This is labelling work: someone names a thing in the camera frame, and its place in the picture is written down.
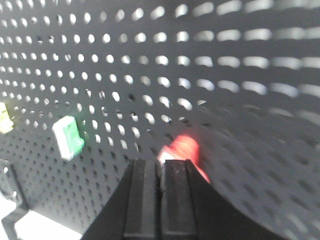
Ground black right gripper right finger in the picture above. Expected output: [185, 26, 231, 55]
[160, 160, 199, 240]

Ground black perforated pegboard panel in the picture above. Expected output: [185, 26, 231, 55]
[0, 0, 320, 240]

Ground red toggle switch row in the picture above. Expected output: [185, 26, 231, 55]
[157, 134, 211, 184]

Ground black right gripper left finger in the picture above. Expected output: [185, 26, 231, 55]
[123, 159, 161, 240]

